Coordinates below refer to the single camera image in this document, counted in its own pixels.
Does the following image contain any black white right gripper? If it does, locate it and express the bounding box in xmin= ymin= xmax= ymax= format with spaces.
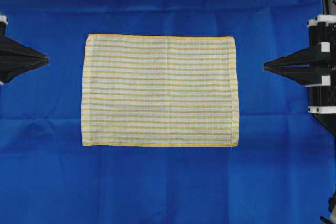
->
xmin=264 ymin=14 xmax=335 ymax=114

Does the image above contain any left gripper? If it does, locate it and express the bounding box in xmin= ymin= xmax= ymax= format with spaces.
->
xmin=0 ymin=14 xmax=50 ymax=83

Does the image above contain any yellow striped towel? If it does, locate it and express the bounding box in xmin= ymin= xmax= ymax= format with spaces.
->
xmin=81 ymin=34 xmax=240 ymax=147

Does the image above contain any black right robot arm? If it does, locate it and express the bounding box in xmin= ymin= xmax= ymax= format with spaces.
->
xmin=264 ymin=0 xmax=335 ymax=115

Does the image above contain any blue table cloth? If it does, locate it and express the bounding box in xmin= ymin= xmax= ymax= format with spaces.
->
xmin=1 ymin=0 xmax=335 ymax=223

